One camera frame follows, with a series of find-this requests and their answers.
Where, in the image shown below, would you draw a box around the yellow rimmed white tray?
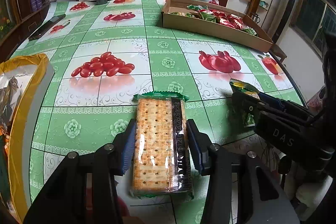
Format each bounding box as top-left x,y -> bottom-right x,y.
1,53 -> 54,223

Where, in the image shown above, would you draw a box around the small green yellow snack pack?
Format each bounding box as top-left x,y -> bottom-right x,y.
230,79 -> 260,127

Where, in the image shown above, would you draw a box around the brown cardboard tray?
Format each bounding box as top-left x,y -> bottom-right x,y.
161,0 -> 273,52

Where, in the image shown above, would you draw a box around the green fruit tablecloth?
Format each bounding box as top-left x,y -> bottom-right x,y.
13,0 -> 303,223

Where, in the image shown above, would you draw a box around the clear cracker pack green ends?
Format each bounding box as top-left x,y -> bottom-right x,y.
131,92 -> 193,197

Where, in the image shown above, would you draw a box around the purple bottles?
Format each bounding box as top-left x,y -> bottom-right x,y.
30,0 -> 42,12

